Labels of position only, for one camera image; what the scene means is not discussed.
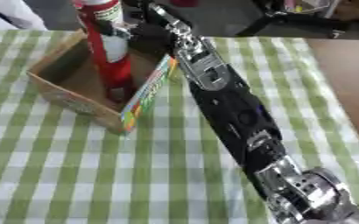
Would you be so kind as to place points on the tan cardboard box, colourful print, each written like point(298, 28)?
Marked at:
point(67, 97)

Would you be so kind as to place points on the red bottle with white label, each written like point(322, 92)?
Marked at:
point(113, 65)

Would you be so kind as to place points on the small red object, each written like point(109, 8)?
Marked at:
point(183, 2)

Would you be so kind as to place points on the black chair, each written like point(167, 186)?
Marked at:
point(261, 25)

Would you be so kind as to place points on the silver and black right robot arm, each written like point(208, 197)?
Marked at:
point(238, 113)

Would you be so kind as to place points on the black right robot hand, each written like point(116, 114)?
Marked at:
point(152, 36)

